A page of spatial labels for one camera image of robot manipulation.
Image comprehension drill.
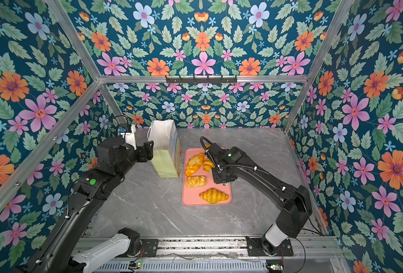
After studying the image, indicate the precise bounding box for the white and green paper bag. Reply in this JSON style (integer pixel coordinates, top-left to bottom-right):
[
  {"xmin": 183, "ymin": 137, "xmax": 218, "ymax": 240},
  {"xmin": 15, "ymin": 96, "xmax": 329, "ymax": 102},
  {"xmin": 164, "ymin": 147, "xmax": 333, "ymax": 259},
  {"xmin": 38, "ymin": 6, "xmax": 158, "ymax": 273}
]
[{"xmin": 148, "ymin": 119, "xmax": 182, "ymax": 179}]

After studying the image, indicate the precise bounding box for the golden croissant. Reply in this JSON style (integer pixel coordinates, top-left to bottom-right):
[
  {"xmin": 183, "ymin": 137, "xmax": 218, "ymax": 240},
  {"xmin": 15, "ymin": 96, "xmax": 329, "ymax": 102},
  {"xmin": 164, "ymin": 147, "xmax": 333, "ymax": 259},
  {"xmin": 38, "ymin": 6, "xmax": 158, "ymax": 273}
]
[{"xmin": 199, "ymin": 188, "xmax": 229, "ymax": 204}]

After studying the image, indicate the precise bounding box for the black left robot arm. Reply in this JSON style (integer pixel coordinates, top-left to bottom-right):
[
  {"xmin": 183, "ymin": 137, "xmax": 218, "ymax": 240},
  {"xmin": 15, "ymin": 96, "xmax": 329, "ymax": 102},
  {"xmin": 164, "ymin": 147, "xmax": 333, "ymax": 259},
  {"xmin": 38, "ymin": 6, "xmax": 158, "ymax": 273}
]
[{"xmin": 12, "ymin": 136, "xmax": 154, "ymax": 273}]

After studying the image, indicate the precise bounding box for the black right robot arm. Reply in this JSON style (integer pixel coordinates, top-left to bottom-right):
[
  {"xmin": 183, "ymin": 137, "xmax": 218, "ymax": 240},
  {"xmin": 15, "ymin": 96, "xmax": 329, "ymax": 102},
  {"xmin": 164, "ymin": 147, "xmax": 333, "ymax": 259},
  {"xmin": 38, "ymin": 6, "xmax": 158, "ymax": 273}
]
[{"xmin": 202, "ymin": 142, "xmax": 312, "ymax": 255}]

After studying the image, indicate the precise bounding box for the long braided bread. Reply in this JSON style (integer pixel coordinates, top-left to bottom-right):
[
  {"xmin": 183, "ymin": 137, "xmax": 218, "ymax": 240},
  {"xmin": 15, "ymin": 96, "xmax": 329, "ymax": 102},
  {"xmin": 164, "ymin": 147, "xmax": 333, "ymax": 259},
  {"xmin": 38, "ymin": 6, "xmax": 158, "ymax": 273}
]
[{"xmin": 185, "ymin": 152, "xmax": 205, "ymax": 177}]

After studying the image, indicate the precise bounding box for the flat glazed pastry bread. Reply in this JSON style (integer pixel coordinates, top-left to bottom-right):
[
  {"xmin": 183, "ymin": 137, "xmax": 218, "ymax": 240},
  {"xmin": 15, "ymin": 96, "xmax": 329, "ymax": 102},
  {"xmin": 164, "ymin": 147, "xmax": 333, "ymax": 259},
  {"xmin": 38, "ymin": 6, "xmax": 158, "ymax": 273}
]
[{"xmin": 186, "ymin": 176, "xmax": 207, "ymax": 188}]

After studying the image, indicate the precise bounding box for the small round yellow bun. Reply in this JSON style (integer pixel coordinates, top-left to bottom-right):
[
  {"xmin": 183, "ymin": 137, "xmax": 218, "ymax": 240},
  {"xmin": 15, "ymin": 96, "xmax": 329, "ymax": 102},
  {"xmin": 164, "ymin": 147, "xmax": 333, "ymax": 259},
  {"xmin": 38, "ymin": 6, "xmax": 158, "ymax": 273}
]
[{"xmin": 202, "ymin": 159, "xmax": 215, "ymax": 172}]

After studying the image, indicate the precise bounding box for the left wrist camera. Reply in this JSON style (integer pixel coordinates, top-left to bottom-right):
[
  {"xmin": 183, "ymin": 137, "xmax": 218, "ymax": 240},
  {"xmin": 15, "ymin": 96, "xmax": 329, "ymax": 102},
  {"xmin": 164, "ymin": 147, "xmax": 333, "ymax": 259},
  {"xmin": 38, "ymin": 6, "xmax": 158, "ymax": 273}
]
[{"xmin": 118, "ymin": 124, "xmax": 137, "ymax": 150}]

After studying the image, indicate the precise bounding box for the aluminium frame post left rear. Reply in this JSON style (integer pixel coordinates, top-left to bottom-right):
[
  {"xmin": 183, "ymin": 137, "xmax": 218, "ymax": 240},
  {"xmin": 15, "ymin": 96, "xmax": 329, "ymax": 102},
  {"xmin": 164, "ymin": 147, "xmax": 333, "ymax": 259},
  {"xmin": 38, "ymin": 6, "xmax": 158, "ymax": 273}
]
[{"xmin": 46, "ymin": 1, "xmax": 126, "ymax": 123}]

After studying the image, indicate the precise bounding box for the aluminium frame post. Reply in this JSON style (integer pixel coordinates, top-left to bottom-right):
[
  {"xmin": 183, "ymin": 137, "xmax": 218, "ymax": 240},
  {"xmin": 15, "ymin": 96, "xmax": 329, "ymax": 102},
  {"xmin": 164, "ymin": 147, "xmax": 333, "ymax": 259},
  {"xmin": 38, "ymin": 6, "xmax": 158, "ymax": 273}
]
[
  {"xmin": 283, "ymin": 0, "xmax": 355, "ymax": 135},
  {"xmin": 46, "ymin": 1, "xmax": 126, "ymax": 123}
]

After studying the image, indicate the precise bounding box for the black hook rail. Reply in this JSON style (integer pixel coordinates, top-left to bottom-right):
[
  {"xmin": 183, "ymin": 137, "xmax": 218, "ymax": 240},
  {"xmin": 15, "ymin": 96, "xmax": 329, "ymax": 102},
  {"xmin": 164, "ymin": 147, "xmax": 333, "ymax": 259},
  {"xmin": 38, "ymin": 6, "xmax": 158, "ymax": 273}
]
[{"xmin": 165, "ymin": 76, "xmax": 238, "ymax": 84}]

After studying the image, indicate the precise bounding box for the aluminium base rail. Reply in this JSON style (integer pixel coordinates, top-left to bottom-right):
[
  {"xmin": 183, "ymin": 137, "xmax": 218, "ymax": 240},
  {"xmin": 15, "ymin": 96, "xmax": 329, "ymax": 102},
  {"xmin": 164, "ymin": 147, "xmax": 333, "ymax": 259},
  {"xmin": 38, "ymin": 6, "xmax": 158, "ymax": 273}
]
[{"xmin": 95, "ymin": 234, "xmax": 351, "ymax": 273}]

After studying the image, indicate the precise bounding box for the aluminium frame post right rear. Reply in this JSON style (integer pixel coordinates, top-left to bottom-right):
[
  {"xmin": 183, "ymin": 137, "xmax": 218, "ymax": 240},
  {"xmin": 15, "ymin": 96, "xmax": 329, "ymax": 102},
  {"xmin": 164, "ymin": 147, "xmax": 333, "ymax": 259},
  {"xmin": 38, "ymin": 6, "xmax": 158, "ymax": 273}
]
[{"xmin": 283, "ymin": 0, "xmax": 355, "ymax": 135}]

